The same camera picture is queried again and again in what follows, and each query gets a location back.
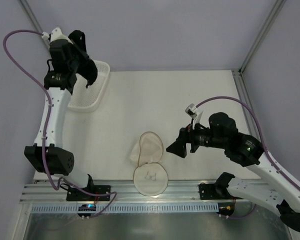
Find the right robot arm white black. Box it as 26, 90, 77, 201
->
166, 112, 300, 233

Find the left controller board black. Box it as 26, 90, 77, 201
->
77, 203, 97, 219

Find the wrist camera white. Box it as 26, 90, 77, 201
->
184, 103, 203, 129
41, 27, 71, 44

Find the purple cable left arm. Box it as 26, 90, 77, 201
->
2, 29, 118, 217

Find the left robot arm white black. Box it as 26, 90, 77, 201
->
24, 39, 98, 189

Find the right controller board black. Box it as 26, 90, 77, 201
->
217, 202, 235, 218

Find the black bra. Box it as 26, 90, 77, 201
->
68, 30, 98, 89

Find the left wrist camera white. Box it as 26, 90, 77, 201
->
41, 27, 71, 44

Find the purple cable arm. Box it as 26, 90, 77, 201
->
2, 29, 118, 217
194, 96, 300, 220

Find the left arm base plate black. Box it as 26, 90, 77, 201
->
66, 185, 111, 202

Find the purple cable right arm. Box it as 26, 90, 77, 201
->
194, 96, 300, 220

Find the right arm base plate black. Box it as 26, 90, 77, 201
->
198, 183, 232, 200

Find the aluminium frame post right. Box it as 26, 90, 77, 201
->
238, 0, 286, 75

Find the controller board black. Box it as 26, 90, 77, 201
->
217, 202, 235, 218
77, 203, 97, 219

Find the white perforated plastic basket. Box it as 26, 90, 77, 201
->
67, 60, 111, 113

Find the aluminium mounting rail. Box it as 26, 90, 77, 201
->
19, 179, 273, 204

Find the aluminium frame post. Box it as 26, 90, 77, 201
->
17, 0, 52, 51
238, 0, 286, 75

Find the aluminium frame post left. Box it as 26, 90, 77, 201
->
17, 0, 52, 51

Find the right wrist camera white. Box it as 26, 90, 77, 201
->
184, 103, 203, 129

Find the slotted cable duct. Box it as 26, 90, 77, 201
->
30, 202, 218, 214

